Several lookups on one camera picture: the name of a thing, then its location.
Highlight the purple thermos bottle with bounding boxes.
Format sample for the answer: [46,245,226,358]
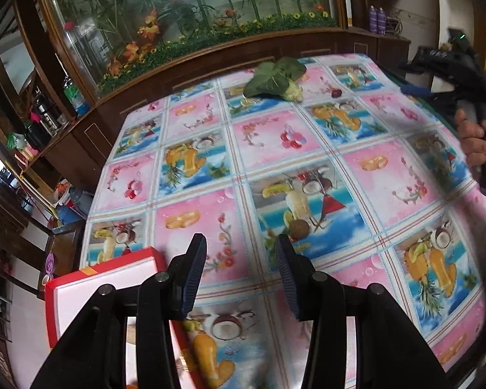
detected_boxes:
[40,251,56,288]

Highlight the black thermos flask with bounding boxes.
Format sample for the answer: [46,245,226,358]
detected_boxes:
[34,92,66,137]

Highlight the red tray with white base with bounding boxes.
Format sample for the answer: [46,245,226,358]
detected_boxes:
[43,245,199,389]

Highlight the green label plastic bottle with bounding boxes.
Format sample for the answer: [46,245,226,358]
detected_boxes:
[63,77,90,117]

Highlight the small dark red date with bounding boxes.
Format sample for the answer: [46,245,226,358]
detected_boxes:
[331,88,342,99]

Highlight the glass flower display cabinet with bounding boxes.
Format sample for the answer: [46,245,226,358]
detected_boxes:
[40,0,348,99]

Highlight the colourful fruit print tablecloth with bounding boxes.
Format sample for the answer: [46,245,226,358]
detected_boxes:
[80,54,486,388]

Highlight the person's right hand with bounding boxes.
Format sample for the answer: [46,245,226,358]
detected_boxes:
[455,109,486,167]

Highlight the green leafy vegetable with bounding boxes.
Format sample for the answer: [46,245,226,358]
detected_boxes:
[243,57,307,103]

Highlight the purple spray bottles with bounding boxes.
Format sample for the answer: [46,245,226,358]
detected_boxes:
[369,5,386,36]

